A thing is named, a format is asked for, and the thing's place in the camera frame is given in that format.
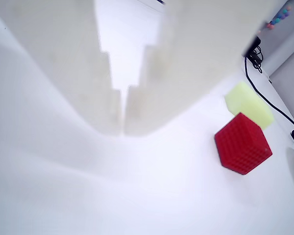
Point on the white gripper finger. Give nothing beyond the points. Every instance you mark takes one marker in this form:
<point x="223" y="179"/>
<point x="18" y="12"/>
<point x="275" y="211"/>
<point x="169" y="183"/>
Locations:
<point x="63" y="49"/>
<point x="198" y="49"/>

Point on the red textured cube block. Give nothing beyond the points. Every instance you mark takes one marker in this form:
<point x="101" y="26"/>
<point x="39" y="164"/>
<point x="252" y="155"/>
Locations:
<point x="242" y="147"/>

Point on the pale yellow sponge block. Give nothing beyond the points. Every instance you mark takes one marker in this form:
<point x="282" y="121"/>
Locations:
<point x="247" y="102"/>

